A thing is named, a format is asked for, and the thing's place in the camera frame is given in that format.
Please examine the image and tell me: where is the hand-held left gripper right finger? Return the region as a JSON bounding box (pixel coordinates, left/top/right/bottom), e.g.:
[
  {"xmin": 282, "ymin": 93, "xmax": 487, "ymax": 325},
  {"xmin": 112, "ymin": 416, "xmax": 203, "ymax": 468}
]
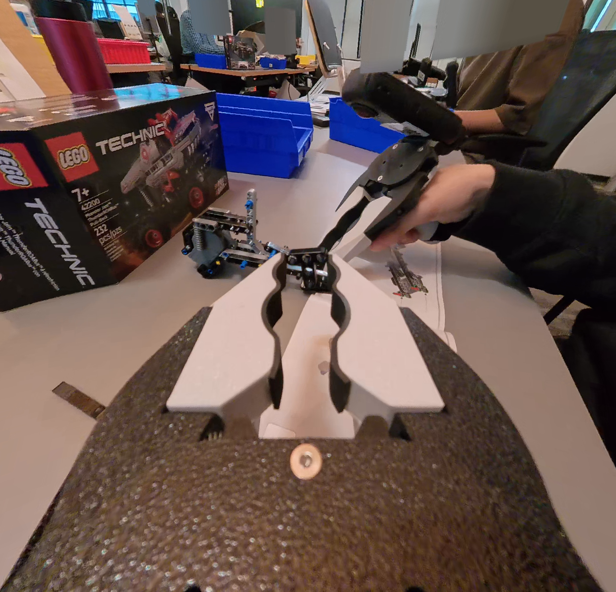
[{"xmin": 329, "ymin": 253, "xmax": 446, "ymax": 419}]

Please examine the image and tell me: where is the wooden table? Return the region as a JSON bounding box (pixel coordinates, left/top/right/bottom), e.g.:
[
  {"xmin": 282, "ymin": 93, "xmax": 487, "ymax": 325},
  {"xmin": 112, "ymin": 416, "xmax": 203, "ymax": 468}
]
[{"xmin": 180, "ymin": 63, "xmax": 321, "ymax": 97}]

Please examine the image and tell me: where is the dark tape strip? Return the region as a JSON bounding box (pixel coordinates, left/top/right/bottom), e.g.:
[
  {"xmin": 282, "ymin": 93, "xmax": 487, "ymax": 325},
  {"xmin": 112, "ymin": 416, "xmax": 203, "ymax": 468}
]
[{"xmin": 52, "ymin": 382, "xmax": 106, "ymax": 419}]

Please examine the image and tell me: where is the person's right hand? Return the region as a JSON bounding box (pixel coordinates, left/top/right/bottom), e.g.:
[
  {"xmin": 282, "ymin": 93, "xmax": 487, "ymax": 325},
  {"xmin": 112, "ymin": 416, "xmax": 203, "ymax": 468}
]
[{"xmin": 370, "ymin": 163, "xmax": 497, "ymax": 254}]

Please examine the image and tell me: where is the white instruction booklet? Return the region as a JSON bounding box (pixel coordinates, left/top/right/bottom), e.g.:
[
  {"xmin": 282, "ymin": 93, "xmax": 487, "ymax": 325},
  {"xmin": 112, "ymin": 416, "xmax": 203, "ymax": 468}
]
[{"xmin": 344, "ymin": 240, "xmax": 459, "ymax": 354}]

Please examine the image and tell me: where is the maroon tumbler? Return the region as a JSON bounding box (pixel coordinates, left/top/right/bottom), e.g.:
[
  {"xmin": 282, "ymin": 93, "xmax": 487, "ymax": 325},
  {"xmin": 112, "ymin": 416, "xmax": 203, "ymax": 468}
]
[{"xmin": 30, "ymin": 0, "xmax": 114, "ymax": 95}]

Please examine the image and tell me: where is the small black toy set box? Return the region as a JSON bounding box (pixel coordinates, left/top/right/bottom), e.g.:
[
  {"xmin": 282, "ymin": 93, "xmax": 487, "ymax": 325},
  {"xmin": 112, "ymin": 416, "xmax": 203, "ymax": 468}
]
[{"xmin": 223, "ymin": 36, "xmax": 257, "ymax": 71}]

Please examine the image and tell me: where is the grey black toy brick model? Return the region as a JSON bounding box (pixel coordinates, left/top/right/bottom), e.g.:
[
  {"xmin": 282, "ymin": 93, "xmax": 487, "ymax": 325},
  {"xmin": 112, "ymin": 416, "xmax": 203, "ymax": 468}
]
[{"xmin": 182, "ymin": 188, "xmax": 334, "ymax": 295}]

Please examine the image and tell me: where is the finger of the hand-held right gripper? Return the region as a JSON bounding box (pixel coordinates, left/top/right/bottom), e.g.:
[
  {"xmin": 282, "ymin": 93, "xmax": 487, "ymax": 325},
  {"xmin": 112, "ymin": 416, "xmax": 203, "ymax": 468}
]
[
  {"xmin": 319, "ymin": 171, "xmax": 386, "ymax": 257},
  {"xmin": 331, "ymin": 201, "xmax": 404, "ymax": 263}
]

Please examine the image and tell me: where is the dark wood-rimmed board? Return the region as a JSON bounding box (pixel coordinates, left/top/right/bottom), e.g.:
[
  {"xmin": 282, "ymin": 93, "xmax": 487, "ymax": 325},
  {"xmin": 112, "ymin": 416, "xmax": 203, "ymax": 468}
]
[{"xmin": 297, "ymin": 0, "xmax": 343, "ymax": 80}]

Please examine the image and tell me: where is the computer monitor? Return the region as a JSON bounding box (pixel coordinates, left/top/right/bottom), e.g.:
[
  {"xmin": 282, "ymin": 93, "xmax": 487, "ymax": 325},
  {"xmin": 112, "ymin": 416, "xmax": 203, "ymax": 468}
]
[{"xmin": 228, "ymin": 0, "xmax": 304, "ymax": 39}]

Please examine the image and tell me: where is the wooden poster board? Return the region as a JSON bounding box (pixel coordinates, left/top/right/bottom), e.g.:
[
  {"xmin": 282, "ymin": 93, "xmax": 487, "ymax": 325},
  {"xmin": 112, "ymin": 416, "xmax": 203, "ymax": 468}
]
[{"xmin": 0, "ymin": 0, "xmax": 73, "ymax": 99}]

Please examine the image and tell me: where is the person's right forearm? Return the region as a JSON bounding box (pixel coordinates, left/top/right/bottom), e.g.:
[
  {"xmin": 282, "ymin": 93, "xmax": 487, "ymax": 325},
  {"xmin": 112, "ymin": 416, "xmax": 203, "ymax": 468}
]
[{"xmin": 452, "ymin": 161, "xmax": 616, "ymax": 309}]

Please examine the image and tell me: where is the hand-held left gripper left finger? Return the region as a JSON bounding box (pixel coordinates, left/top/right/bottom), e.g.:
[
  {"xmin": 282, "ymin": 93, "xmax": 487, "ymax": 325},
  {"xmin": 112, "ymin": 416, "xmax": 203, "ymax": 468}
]
[{"xmin": 166, "ymin": 253, "xmax": 286, "ymax": 417}]

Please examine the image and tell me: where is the black office chair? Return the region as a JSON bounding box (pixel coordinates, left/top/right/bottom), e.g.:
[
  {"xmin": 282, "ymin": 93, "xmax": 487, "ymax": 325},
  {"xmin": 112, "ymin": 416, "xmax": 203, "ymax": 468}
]
[{"xmin": 462, "ymin": 29, "xmax": 616, "ymax": 169}]

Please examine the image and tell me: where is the grey desk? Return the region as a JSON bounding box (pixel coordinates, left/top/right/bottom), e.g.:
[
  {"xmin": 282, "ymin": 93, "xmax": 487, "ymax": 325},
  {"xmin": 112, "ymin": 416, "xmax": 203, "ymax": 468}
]
[{"xmin": 0, "ymin": 125, "xmax": 616, "ymax": 592}]

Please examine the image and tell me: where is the red plastic bin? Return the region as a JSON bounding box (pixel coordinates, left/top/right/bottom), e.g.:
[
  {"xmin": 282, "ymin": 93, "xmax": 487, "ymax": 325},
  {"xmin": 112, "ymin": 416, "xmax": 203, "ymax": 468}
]
[{"xmin": 96, "ymin": 38, "xmax": 152, "ymax": 66}]

